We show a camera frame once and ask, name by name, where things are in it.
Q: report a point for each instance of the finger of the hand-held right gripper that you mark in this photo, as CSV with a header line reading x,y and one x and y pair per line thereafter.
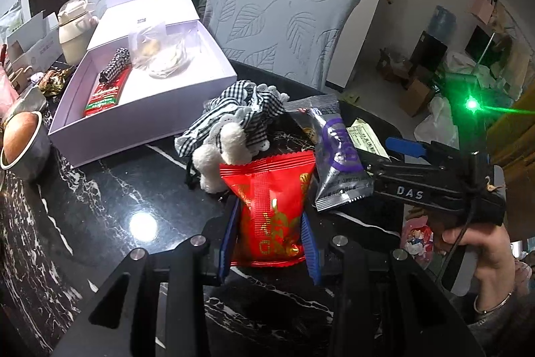
x,y
405,146
380,168

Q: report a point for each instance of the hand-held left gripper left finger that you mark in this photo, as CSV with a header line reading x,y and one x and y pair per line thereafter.
x,y
228,240

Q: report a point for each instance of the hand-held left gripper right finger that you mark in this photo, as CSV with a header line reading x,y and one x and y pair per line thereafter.
x,y
311,248

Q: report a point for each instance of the pale green sachet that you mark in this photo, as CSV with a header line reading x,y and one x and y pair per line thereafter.
x,y
363,137

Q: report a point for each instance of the silver purple snack packet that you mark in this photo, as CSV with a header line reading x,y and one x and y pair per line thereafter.
x,y
338,156

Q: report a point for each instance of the small red gold snack packet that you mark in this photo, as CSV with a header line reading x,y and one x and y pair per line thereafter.
x,y
267,206

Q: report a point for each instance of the white plush toy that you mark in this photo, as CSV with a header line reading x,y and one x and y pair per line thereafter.
x,y
217,160

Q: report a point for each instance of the silver cookie snack packet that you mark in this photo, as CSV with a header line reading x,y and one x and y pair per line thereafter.
x,y
303,110

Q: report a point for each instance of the white plush toy checkered dress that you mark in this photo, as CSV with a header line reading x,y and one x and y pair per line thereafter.
x,y
234,106

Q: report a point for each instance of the lavender gift box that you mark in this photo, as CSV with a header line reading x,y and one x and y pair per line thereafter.
x,y
167,93

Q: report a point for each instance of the long red snack packet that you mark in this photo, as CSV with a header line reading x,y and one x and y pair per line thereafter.
x,y
104,97

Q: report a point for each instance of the clear bag with white mask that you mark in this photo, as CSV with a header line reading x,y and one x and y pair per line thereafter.
x,y
171,60

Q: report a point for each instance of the black white checkered scrunchie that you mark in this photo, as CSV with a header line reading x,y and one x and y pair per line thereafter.
x,y
115,64

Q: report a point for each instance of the clear bag with yellowish item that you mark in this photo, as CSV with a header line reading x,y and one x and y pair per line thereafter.
x,y
146,45

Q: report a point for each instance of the person's right forearm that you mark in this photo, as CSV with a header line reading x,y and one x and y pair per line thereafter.
x,y
501,336

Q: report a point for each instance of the person's right hand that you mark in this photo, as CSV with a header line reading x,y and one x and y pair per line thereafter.
x,y
489,256

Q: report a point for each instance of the white plastic bag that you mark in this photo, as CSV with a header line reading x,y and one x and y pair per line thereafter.
x,y
434,122

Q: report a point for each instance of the brown cardboard box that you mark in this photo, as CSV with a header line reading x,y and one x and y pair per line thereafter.
x,y
413,97

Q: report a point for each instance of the pink printed packet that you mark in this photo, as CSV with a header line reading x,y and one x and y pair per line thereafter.
x,y
413,238

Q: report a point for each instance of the black screen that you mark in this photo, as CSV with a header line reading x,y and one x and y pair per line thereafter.
x,y
426,51

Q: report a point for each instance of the white cabinet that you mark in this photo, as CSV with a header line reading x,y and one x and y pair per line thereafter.
x,y
355,51

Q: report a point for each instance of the blue water bottle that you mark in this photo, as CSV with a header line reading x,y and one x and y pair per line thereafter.
x,y
441,24

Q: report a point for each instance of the light blue leaf-pattern chair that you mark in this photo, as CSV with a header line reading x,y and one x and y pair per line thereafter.
x,y
284,18

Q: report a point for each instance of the steel bowl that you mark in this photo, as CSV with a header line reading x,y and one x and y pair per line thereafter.
x,y
33,162

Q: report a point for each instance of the brown round bun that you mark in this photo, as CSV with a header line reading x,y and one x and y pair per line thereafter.
x,y
19,135

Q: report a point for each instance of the gold wrapped candy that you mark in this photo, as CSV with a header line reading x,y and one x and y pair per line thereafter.
x,y
54,81

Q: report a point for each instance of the grey green pouch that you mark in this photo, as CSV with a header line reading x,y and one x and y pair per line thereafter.
x,y
30,102

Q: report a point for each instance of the purple wrapped candy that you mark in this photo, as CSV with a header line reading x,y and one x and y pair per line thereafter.
x,y
37,76

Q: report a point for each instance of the cream kettle jar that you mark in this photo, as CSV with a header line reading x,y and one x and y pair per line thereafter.
x,y
73,33

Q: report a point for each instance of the pink cup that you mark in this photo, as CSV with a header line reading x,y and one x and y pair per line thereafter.
x,y
5,93

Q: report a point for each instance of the white cardboard box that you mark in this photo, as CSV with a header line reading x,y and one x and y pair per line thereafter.
x,y
33,41

